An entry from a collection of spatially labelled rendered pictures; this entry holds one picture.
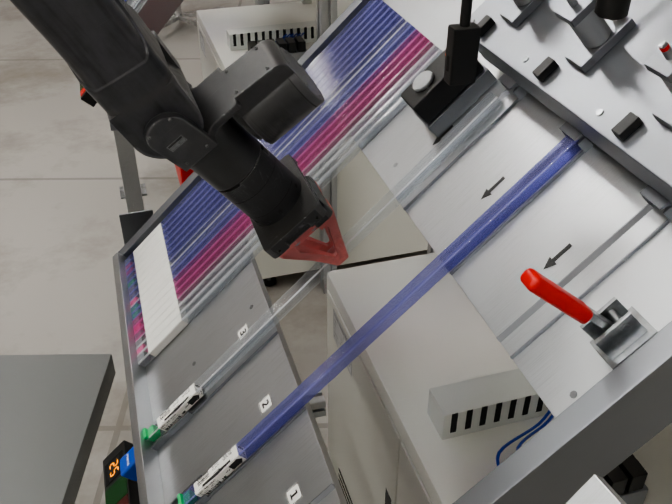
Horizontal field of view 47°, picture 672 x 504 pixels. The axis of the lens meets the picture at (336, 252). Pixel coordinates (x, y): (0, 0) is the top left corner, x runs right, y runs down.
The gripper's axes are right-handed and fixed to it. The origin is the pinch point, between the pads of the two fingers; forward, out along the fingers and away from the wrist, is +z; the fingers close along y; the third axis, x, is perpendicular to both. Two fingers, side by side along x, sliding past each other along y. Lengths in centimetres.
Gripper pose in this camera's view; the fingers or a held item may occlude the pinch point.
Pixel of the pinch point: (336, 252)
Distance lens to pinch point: 76.5
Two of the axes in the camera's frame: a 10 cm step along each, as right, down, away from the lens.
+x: -7.4, 6.5, 1.6
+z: 6.0, 5.2, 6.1
